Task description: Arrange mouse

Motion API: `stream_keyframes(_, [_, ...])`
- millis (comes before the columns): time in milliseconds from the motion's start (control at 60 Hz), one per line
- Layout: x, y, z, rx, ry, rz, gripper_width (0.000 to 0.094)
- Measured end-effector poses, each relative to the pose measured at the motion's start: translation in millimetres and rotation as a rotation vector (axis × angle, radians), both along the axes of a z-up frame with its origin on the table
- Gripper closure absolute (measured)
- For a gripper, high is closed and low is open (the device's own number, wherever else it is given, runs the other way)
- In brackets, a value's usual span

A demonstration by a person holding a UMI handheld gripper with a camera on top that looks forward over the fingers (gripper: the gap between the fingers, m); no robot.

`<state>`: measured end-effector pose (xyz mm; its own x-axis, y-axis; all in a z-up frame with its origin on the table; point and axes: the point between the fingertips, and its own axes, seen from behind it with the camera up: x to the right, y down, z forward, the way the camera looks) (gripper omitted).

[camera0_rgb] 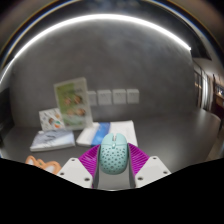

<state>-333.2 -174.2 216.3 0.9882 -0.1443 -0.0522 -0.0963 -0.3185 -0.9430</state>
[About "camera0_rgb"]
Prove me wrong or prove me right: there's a white sticker-printed card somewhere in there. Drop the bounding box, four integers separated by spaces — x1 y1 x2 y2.
38 107 66 132

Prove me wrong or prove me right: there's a white book with blue band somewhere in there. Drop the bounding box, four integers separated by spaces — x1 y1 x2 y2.
75 120 139 148

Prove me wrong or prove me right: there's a grey striped book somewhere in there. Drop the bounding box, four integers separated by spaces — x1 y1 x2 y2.
29 128 76 153

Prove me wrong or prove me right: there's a white wall plate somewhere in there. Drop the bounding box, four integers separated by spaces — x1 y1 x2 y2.
112 88 127 105
97 89 113 106
126 88 140 104
87 90 98 107

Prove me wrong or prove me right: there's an orange corgi-shaped mouse pad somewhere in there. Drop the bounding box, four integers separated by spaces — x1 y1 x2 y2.
25 155 63 176

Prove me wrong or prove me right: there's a teal perforated computer mouse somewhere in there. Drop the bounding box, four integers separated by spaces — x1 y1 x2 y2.
99 132 129 176

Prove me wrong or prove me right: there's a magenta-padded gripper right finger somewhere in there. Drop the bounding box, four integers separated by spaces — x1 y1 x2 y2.
127 143 172 189

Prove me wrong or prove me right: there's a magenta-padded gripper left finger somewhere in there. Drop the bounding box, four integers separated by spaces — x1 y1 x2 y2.
56 144 102 190

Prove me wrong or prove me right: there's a dark-framed glass partition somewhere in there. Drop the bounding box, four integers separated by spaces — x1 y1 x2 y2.
192 59 224 114

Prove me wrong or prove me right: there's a green standing poster sign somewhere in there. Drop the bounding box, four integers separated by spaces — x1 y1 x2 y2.
53 77 94 131

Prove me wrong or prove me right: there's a curved ceiling light strip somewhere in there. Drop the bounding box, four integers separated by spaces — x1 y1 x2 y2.
0 13 193 84

